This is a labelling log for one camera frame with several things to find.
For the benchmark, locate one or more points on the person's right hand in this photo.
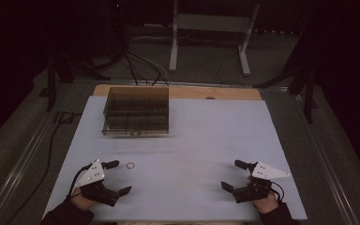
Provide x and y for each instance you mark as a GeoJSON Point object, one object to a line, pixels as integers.
{"type": "Point", "coordinates": [267, 205]}

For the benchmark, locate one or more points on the white table mat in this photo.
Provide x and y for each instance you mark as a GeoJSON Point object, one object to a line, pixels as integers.
{"type": "Point", "coordinates": [193, 140]}

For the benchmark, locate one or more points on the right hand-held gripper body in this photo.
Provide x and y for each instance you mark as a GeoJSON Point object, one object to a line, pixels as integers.
{"type": "Point", "coordinates": [264, 172]}

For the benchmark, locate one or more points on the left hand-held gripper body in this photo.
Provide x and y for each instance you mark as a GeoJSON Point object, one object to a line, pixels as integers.
{"type": "Point", "coordinates": [93, 175]}

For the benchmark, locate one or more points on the white metal stand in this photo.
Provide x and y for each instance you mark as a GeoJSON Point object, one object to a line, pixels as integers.
{"type": "Point", "coordinates": [174, 47]}

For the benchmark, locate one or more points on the smoky clear plastic drawer box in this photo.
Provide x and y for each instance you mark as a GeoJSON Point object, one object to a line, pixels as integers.
{"type": "Point", "coordinates": [137, 112]}

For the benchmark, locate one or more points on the dark stand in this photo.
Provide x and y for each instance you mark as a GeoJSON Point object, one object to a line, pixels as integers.
{"type": "Point", "coordinates": [51, 84]}
{"type": "Point", "coordinates": [307, 93]}

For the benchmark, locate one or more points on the metal floor rail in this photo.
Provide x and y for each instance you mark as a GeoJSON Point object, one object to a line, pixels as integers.
{"type": "Point", "coordinates": [328, 168]}
{"type": "Point", "coordinates": [22, 162]}

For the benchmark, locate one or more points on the person's left hand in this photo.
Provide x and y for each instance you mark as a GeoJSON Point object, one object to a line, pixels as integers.
{"type": "Point", "coordinates": [83, 202]}

